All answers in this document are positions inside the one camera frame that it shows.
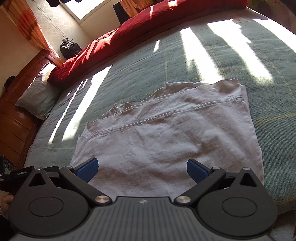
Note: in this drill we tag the small dark object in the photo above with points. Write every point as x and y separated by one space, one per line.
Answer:
9 82

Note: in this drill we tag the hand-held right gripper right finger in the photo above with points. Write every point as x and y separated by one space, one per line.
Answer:
196 172

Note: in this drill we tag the green plaid pillow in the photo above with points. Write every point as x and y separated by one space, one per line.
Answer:
37 95

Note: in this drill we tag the window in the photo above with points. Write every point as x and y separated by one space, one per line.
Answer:
87 7

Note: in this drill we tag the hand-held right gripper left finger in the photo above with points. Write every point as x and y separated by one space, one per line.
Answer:
89 169

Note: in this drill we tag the orange curtain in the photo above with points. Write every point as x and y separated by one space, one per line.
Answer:
25 25

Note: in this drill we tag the person's left hand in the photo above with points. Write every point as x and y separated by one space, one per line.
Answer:
5 205

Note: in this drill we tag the white printed t-shirt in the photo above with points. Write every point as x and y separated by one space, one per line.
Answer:
173 139

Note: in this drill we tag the black backpack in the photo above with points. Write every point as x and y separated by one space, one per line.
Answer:
69 48

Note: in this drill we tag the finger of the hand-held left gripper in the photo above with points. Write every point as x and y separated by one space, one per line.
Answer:
52 169

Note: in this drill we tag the wooden headboard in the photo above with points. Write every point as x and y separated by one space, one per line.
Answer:
16 129

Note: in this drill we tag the red duvet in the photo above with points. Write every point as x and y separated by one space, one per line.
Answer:
138 30

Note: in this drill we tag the orange cloth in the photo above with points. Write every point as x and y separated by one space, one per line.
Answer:
129 5

